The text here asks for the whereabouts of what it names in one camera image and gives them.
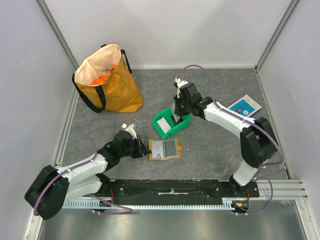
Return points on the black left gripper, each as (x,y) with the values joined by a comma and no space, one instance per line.
(141,150)

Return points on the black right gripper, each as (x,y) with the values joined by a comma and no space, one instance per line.
(180,105)

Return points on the white credit card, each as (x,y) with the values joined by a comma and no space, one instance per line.
(157,149)

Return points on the green plastic bin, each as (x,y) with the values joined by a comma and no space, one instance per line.
(176,126)

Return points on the orange leather card holder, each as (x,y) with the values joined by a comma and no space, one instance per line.
(164,149)

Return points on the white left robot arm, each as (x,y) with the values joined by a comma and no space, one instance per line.
(54,187)

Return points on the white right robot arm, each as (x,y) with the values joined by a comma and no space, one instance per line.
(257,139)

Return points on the white card stack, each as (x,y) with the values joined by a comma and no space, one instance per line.
(164,125)

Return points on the blue white box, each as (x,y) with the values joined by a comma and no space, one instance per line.
(245,106)

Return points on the brown tote bag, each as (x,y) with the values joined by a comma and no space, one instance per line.
(119,93)

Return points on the orange snack packet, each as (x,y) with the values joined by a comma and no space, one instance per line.
(104,76)

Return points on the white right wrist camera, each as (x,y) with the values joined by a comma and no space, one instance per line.
(178,83)

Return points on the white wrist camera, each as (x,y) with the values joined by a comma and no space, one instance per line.
(178,83)
(130,129)

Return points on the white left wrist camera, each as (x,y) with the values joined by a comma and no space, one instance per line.
(130,129)

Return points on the white slotted cable duct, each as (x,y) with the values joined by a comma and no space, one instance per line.
(90,203)

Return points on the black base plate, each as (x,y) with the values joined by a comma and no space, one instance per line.
(214,187)

